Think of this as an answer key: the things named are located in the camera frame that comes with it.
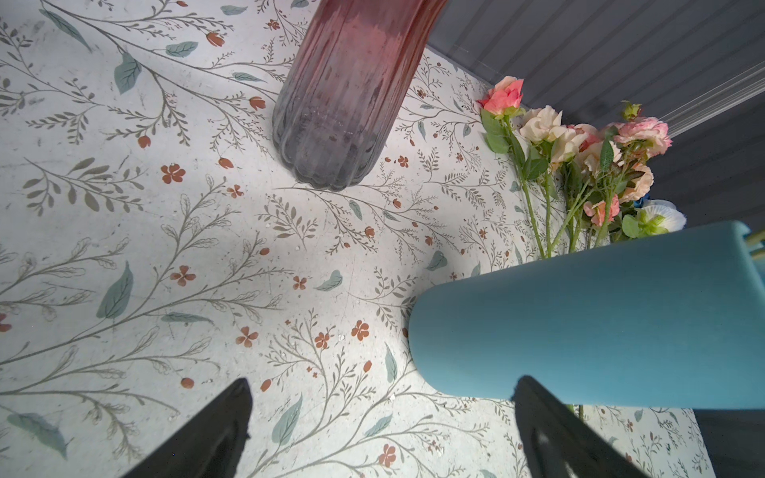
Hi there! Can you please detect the pink peony flower bunch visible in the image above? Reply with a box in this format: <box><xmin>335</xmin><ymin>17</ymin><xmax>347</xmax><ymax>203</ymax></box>
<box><xmin>562</xmin><ymin>102</ymin><xmax>673</xmax><ymax>253</ymax></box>

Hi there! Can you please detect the pink ribbed glass vase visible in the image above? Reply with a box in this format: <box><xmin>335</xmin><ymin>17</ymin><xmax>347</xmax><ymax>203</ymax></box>
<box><xmin>273</xmin><ymin>0</ymin><xmax>445</xmax><ymax>190</ymax></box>

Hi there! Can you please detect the teal ceramic vase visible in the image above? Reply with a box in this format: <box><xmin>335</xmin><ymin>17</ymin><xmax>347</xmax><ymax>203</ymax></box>
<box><xmin>408</xmin><ymin>221</ymin><xmax>764</xmax><ymax>409</ymax></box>

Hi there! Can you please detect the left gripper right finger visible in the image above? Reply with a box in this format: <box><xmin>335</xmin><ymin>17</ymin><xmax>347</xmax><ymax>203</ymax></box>
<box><xmin>512</xmin><ymin>376</ymin><xmax>645</xmax><ymax>478</ymax></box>

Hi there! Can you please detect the cream peach rose stem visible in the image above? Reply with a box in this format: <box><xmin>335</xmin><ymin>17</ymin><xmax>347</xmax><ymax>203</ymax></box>
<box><xmin>515</xmin><ymin>106</ymin><xmax>598</xmax><ymax>258</ymax></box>

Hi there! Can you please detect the white blue flower stem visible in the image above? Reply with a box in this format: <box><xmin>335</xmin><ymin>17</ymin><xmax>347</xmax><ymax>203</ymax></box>
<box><xmin>622</xmin><ymin>199</ymin><xmax>687</xmax><ymax>239</ymax></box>

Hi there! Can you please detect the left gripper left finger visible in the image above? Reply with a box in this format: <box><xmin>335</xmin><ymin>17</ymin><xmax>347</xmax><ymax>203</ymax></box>
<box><xmin>125</xmin><ymin>378</ymin><xmax>253</xmax><ymax>478</ymax></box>

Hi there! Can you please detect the coral pink rose stem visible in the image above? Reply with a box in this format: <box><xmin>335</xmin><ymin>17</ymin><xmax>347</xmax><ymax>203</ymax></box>
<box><xmin>478</xmin><ymin>76</ymin><xmax>546</xmax><ymax>235</ymax></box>

